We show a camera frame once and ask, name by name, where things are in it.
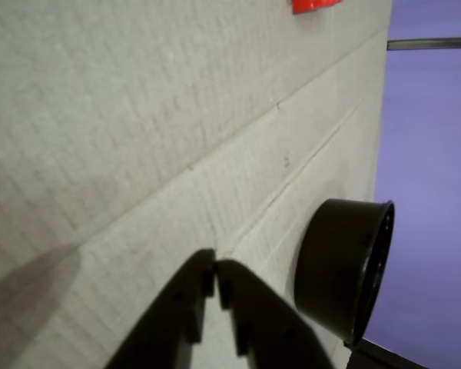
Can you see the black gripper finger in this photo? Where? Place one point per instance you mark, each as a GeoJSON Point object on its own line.
{"type": "Point", "coordinates": [176, 311]}
{"type": "Point", "coordinates": [265, 319]}

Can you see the red lego block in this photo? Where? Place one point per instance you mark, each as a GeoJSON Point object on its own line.
{"type": "Point", "coordinates": [311, 5]}

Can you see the black round plastic bin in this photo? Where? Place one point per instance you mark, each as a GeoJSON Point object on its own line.
{"type": "Point", "coordinates": [330, 265]}

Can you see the grey metal rod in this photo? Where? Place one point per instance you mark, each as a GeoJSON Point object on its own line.
{"type": "Point", "coordinates": [430, 43]}

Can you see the beige cardboard sheet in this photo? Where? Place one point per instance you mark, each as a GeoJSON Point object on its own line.
{"type": "Point", "coordinates": [138, 134]}

